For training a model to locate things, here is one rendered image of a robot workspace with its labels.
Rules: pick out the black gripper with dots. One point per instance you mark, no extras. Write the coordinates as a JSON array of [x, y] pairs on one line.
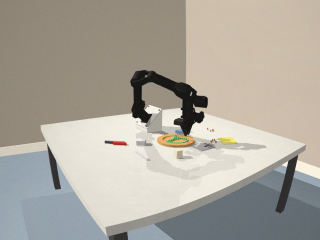
[[183, 121]]

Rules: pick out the light blue block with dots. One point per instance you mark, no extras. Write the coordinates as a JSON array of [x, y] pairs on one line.
[[179, 131]]

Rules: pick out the orange round board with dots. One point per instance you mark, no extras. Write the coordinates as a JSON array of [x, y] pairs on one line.
[[162, 140]]

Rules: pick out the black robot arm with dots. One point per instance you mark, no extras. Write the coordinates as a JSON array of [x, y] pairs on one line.
[[181, 90]]

